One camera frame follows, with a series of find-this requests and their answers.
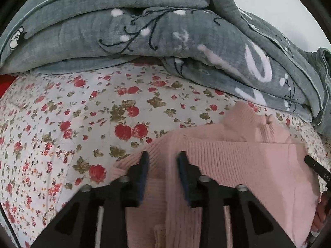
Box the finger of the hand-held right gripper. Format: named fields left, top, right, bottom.
left=303, top=154, right=331, bottom=188

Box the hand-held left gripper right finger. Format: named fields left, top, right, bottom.
left=176, top=151, right=298, bottom=248

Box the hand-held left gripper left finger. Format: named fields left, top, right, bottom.
left=31, top=151, right=150, bottom=248

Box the pink knit sweater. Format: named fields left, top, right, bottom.
left=111, top=101, right=322, bottom=248

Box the person's right hand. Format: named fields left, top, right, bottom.
left=311, top=189, right=331, bottom=238

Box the floral bed sheet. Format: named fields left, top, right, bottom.
left=0, top=61, right=331, bottom=248

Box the grey printed blanket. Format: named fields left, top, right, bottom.
left=0, top=0, right=331, bottom=136

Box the red pillow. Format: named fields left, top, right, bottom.
left=0, top=74, right=14, bottom=97

